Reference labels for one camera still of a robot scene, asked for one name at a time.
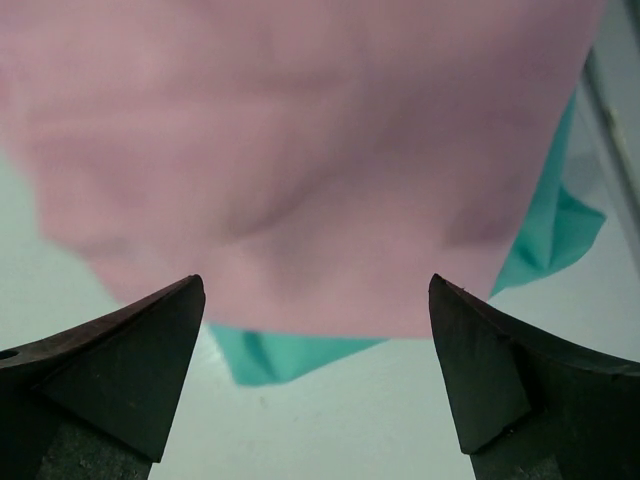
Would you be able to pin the aluminium rail frame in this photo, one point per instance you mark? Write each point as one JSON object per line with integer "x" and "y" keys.
{"x": 601, "y": 120}

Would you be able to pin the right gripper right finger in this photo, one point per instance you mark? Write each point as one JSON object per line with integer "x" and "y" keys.
{"x": 527, "y": 404}

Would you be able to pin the teal folded t shirt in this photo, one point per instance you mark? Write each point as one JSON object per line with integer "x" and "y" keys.
{"x": 557, "y": 231}

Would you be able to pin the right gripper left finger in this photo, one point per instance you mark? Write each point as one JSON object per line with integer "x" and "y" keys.
{"x": 97, "y": 401}

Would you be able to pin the pink t shirt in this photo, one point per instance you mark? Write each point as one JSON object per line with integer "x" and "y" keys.
{"x": 316, "y": 162}

